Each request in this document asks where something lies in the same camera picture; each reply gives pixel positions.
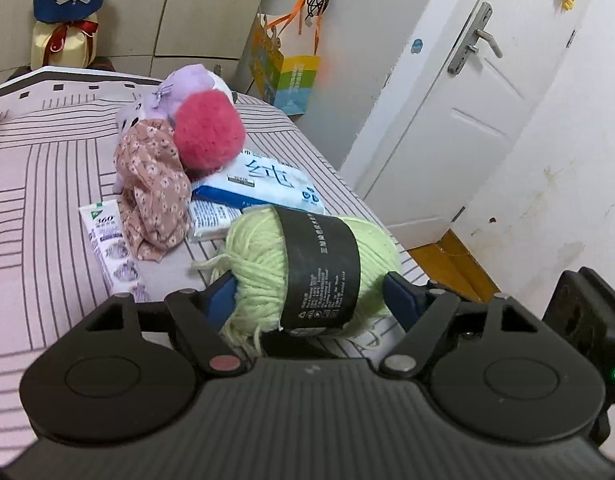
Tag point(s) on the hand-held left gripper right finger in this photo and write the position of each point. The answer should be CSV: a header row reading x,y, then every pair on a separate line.
x,y
400,300

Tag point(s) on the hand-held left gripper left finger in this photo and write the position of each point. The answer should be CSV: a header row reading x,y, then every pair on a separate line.
x,y
220,300

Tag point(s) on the light green yarn ball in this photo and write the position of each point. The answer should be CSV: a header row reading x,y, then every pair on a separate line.
x,y
252,255

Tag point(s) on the purple plush toy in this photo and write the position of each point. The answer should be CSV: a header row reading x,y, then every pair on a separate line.
x,y
182,82

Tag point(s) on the small blue white tissue pack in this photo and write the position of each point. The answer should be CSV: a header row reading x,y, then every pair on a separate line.
x,y
210,217

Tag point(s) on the green white tissue pack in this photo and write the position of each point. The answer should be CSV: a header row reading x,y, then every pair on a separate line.
x,y
107,240

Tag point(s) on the large blue white tissue pack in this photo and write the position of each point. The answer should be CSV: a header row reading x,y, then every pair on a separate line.
x,y
267,180

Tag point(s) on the pink floral cloth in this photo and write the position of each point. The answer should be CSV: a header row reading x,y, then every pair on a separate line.
x,y
152,185

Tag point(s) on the white door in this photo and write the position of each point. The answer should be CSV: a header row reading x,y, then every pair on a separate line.
x,y
437,135

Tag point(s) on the pink fluffy plush ball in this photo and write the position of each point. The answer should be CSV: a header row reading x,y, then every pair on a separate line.
x,y
207,127

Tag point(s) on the striped bed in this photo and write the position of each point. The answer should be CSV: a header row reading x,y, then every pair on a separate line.
x,y
47,185

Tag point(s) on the colourful paper gift bag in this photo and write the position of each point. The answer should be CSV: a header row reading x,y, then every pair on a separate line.
x,y
292,85

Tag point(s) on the round blue sticker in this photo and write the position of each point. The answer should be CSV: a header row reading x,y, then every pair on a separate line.
x,y
416,46

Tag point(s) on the beige wardrobe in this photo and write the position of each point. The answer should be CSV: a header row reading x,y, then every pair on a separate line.
x,y
187,10

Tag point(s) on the blue wrapped flower bouquet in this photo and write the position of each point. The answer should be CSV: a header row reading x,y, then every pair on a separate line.
x,y
67,5

